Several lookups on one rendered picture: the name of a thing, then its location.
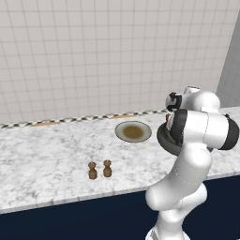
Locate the grey plate with brown centre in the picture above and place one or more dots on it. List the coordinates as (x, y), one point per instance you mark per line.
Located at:
(133, 131)

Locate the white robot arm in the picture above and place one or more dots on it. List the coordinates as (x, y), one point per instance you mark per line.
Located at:
(190, 162)

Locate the brown wooden shaker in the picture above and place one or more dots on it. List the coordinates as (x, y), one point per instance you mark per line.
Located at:
(92, 171)
(107, 169)

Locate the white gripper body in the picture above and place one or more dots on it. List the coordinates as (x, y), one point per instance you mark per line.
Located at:
(169, 101)

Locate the dark blue counter cabinet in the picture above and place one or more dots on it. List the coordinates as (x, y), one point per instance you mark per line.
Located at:
(78, 220)

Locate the dark grey bowl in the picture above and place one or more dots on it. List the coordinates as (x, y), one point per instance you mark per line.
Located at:
(163, 142)

